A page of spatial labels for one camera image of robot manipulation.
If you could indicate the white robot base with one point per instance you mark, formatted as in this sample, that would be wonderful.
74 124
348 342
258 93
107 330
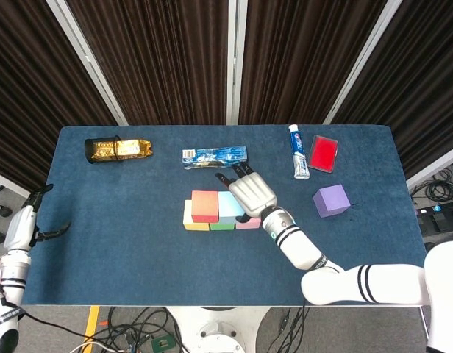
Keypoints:
219 331

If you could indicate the white partition frame post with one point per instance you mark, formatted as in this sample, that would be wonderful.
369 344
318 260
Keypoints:
87 59
360 60
234 55

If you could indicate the blue cookie package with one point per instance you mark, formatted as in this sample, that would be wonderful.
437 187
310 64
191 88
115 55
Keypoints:
215 157

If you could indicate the pink cube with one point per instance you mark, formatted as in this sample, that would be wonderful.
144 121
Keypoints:
252 224

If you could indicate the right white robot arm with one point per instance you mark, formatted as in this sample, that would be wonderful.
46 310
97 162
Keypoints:
300 250

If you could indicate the blue table cloth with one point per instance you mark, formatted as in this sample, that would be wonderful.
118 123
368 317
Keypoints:
175 268

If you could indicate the brown pleated curtain panel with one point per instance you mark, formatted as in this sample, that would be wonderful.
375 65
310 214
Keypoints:
35 92
303 66
425 92
156 66

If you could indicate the black mesh cup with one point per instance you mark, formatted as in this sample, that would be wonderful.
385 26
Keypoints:
88 149

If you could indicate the green cube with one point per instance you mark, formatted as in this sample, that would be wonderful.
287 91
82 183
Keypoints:
222 226

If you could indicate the green circuit board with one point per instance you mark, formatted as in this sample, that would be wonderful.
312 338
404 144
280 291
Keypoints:
162 344

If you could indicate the white blue toothpaste tube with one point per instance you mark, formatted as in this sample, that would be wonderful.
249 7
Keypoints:
299 154

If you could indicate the white partition frame rail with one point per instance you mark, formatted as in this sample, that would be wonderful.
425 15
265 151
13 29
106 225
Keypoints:
436 167
9 184

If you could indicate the light blue cube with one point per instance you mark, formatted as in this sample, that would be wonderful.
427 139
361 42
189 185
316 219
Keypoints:
227 209

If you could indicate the red ink pad box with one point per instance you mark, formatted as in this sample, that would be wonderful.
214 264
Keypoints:
323 153

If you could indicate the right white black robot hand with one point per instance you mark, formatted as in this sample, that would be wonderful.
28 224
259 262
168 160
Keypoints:
252 193

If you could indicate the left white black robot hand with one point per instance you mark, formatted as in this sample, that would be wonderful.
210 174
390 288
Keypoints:
20 228

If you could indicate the yellow floor tape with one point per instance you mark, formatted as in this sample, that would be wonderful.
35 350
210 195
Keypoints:
91 323

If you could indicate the red orange cube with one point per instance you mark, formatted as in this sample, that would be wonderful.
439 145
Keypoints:
204 206

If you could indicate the purple cube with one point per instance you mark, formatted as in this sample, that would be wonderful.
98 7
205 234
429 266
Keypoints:
331 200

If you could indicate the gold foil snack packet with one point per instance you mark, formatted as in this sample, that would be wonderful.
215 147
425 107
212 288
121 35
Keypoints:
132 148

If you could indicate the yellow cube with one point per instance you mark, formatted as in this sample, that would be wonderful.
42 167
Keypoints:
188 220

